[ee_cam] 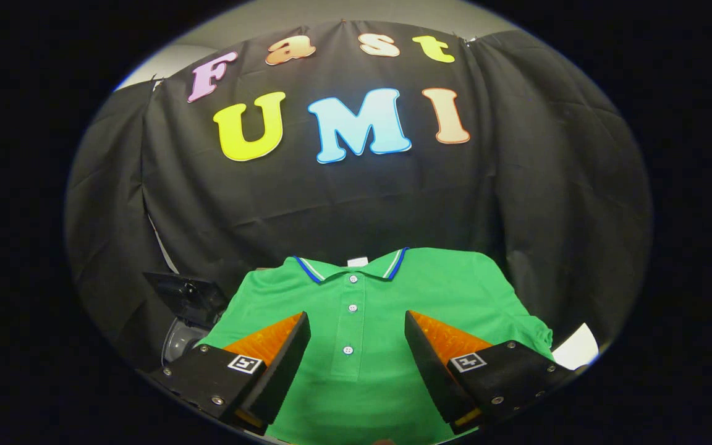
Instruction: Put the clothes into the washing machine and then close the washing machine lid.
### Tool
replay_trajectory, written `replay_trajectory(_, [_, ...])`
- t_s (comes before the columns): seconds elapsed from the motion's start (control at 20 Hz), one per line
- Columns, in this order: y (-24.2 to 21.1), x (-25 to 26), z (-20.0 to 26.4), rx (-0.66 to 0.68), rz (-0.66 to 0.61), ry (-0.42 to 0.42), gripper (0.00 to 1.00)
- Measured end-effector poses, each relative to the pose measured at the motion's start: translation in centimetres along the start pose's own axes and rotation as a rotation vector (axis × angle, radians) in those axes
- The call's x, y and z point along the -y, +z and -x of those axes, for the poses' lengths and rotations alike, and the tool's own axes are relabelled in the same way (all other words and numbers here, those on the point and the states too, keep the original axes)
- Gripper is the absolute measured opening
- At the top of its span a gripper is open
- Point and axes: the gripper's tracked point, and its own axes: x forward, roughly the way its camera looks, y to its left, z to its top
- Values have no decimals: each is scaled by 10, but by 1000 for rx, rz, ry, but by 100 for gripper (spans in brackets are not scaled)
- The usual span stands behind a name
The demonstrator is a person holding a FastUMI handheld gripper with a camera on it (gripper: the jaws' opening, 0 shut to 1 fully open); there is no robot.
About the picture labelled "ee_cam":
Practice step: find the black backdrop cloth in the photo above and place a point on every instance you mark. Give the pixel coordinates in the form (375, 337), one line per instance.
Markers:
(331, 204)

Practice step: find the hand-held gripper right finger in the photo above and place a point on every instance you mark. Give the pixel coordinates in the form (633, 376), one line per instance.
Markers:
(430, 364)

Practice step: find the green polo shirt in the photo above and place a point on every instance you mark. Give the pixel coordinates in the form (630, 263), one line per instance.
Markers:
(356, 383)

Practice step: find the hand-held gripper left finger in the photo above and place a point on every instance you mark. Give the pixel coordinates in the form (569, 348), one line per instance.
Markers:
(282, 364)

